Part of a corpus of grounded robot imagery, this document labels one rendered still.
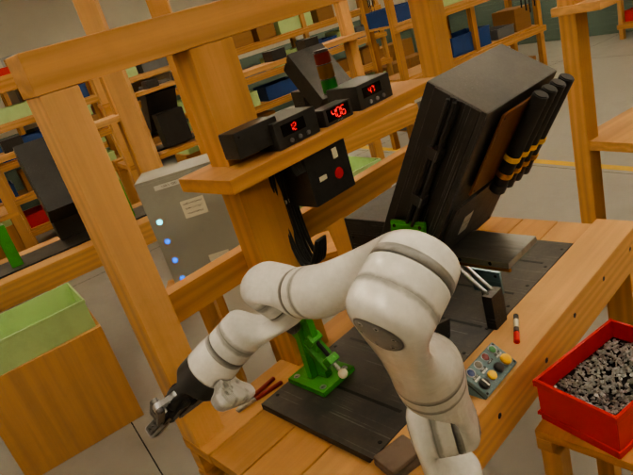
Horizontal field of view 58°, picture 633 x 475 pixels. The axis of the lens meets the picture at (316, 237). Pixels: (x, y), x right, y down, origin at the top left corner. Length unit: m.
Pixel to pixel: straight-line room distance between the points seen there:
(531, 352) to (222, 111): 1.03
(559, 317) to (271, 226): 0.85
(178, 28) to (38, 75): 0.36
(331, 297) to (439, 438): 0.33
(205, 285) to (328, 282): 1.00
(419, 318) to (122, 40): 1.08
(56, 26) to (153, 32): 9.89
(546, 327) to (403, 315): 1.21
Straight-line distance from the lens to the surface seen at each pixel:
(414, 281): 0.54
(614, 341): 1.69
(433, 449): 0.93
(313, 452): 1.51
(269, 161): 1.49
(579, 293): 1.86
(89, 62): 1.40
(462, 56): 7.26
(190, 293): 1.63
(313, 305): 0.70
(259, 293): 0.80
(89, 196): 1.38
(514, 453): 2.64
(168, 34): 1.50
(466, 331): 1.74
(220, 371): 0.89
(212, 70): 1.55
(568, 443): 1.54
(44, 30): 11.32
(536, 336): 1.68
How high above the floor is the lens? 1.87
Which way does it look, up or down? 21 degrees down
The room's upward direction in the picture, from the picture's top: 17 degrees counter-clockwise
